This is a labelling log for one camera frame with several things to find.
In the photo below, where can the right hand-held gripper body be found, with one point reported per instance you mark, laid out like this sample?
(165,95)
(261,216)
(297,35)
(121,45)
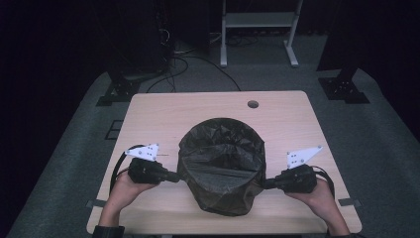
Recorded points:
(297,178)

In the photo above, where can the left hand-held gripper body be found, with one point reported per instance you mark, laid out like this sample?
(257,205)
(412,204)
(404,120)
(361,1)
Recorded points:
(147,168)

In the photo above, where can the black plastic garbage bag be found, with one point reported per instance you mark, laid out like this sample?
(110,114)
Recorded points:
(221,165)

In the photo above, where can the person's right hand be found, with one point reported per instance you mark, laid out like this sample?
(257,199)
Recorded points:
(320,205)

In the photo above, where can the person's left hand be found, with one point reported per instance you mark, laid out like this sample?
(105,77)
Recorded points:
(124,198)

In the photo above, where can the grey tape strip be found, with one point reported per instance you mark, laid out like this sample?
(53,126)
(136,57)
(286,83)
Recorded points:
(349,202)
(96,203)

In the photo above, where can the black stand base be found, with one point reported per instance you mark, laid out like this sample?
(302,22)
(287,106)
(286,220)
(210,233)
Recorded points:
(345,89)

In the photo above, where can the black stand with dark equipment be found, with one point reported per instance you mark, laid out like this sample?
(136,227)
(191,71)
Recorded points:
(132,66)

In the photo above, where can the white metal stand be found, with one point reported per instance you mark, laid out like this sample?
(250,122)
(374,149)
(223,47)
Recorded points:
(261,20)

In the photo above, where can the dark floor outlet frame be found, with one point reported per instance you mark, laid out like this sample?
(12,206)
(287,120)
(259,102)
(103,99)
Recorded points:
(114,129)

